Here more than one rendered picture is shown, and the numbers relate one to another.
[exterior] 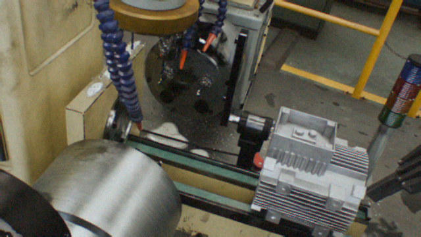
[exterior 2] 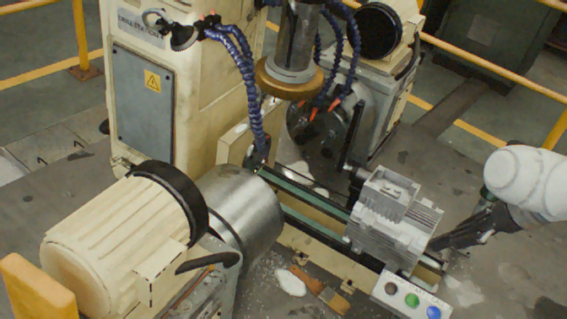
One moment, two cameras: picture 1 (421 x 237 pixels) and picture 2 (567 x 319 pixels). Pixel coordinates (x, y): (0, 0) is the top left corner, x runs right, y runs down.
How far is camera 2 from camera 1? 0.53 m
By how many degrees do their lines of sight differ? 12
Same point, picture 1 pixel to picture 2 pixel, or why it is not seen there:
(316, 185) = (391, 230)
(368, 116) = not seen: hidden behind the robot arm
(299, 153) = (381, 202)
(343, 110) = (472, 179)
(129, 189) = (248, 201)
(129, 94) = (259, 139)
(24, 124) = (190, 145)
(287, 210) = (367, 245)
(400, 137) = not seen: hidden behind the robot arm
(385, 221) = (472, 283)
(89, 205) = (221, 204)
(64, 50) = (225, 95)
